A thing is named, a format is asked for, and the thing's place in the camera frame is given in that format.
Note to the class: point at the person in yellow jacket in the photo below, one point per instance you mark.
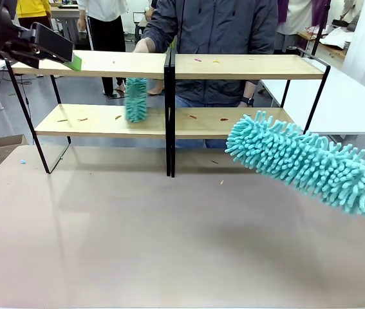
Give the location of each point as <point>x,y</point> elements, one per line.
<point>34,8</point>

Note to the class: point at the teal chenille microfiber duster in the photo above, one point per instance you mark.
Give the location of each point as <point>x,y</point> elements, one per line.
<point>136,103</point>
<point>298,161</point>

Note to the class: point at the person's right forearm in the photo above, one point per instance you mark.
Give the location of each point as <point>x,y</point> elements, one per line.
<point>161,35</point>

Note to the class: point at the person in white shirt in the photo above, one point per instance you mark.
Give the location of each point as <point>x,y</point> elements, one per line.
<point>108,35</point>

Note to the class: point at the person with purple scarf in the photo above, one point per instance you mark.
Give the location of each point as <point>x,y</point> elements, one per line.
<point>298,16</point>

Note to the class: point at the black stand pole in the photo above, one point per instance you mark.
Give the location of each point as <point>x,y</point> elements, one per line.
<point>320,32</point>

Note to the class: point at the grey background desk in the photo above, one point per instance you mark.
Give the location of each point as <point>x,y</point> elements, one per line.
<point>66,14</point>

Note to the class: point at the person in grey jacket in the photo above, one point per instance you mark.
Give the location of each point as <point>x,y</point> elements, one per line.
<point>217,32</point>

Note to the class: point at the brown cardboard box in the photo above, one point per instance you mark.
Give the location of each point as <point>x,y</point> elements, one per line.
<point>5,151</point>

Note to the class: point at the black wristwatch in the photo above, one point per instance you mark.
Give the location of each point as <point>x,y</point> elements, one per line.
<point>249,101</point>

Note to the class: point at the wood shelf black metal frame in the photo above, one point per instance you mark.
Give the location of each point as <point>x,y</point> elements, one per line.
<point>266,67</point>
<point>105,124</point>

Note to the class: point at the wooden table with papers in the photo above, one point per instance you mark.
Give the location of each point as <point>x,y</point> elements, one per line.
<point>333,40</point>

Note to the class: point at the large white table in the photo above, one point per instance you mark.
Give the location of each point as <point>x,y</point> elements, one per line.
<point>346,106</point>

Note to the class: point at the person's right hand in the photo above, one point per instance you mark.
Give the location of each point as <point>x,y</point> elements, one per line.
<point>145,45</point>

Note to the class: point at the person's left forearm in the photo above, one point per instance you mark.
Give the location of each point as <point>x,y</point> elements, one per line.
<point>250,88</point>

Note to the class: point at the metal base plate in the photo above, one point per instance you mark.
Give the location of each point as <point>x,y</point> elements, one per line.
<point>117,94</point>

